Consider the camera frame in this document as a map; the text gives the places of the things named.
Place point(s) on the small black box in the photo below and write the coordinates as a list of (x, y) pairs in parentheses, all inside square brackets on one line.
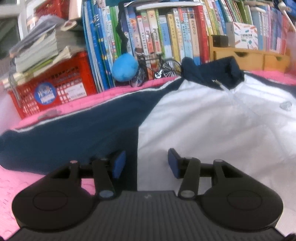
[(220, 41)]

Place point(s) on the miniature bicycle model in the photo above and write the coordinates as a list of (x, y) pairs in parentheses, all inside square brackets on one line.
[(157, 66)]

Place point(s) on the navy and white jacket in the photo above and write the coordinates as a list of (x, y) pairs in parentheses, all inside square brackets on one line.
[(185, 120)]

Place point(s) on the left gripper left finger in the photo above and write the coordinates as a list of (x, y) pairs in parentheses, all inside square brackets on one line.
[(66, 196)]

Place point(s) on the stack of papers and books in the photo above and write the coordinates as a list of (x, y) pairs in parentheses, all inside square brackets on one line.
[(51, 40)]

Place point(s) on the row of upright books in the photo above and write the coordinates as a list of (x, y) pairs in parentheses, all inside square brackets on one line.
[(177, 29)]

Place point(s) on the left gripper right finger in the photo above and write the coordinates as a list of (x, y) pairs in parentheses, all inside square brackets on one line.
[(227, 196)]

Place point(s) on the pink bunny pattern mat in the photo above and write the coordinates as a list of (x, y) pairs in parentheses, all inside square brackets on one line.
[(46, 111)]

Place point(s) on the red plastic crate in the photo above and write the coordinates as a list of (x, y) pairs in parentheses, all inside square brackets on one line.
[(66, 81)]

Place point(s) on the blue plush ball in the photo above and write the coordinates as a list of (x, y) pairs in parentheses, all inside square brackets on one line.
[(124, 68)]

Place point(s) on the white label printer box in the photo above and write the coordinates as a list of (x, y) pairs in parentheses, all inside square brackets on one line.
[(242, 36)]

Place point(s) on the wooden drawer organizer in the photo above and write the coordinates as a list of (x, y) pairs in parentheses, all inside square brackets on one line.
[(251, 60)]

